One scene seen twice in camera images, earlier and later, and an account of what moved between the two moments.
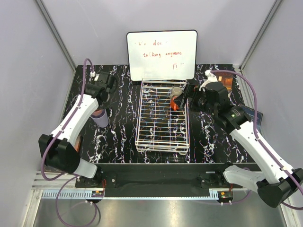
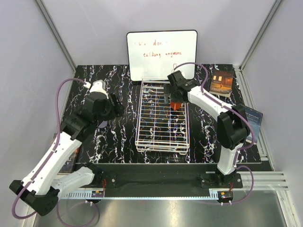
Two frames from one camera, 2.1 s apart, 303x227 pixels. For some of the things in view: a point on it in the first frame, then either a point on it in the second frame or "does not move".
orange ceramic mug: [173, 105] does not move
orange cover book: [226, 78] does not move
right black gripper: [194, 93] -> [168, 89]
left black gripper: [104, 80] -> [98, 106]
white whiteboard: [162, 54] does not move
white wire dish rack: [160, 127] does not move
